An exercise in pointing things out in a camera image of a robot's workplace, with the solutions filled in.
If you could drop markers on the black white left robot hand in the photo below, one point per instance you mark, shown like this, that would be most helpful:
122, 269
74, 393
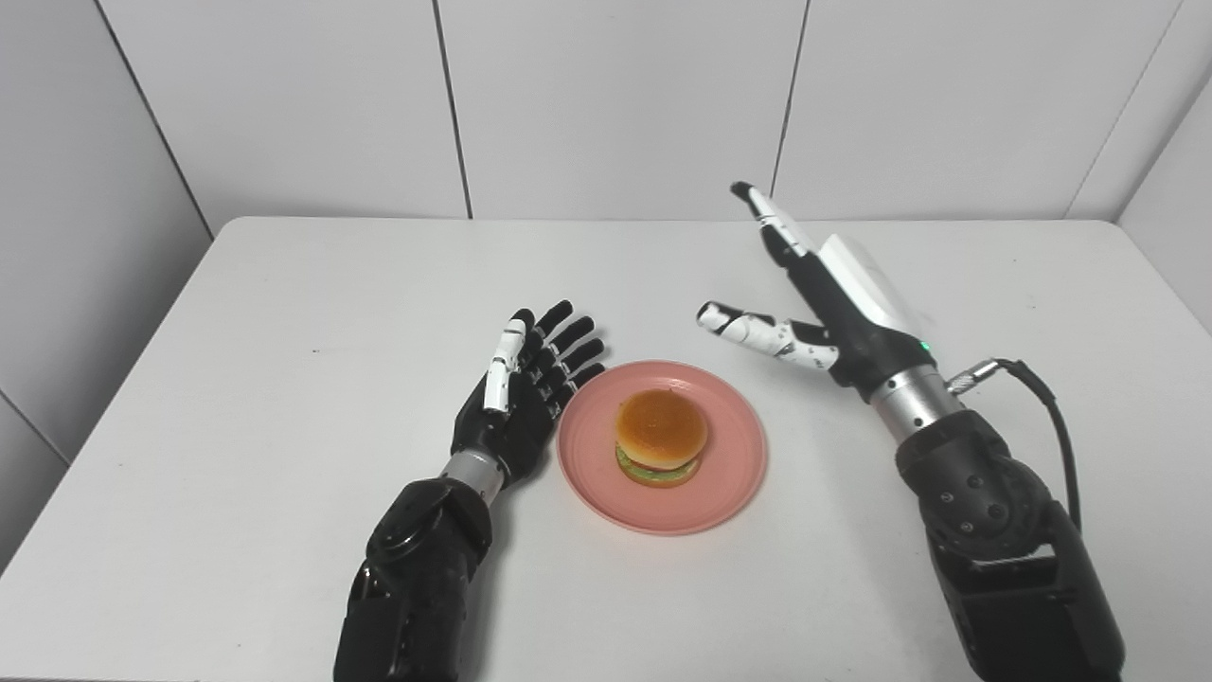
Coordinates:
511, 426

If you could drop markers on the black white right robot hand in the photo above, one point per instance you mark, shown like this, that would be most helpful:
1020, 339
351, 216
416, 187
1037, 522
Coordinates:
852, 322

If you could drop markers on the toy hamburger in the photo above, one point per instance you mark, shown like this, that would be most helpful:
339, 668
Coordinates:
661, 431

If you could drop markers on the pink round plate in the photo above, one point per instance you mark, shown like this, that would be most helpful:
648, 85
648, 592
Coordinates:
734, 464

